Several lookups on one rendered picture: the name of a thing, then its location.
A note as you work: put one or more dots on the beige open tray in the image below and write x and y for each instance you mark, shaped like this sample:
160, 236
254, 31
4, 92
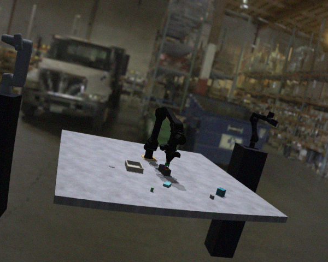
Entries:
133, 166

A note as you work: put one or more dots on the small teal block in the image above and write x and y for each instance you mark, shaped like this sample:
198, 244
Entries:
220, 192

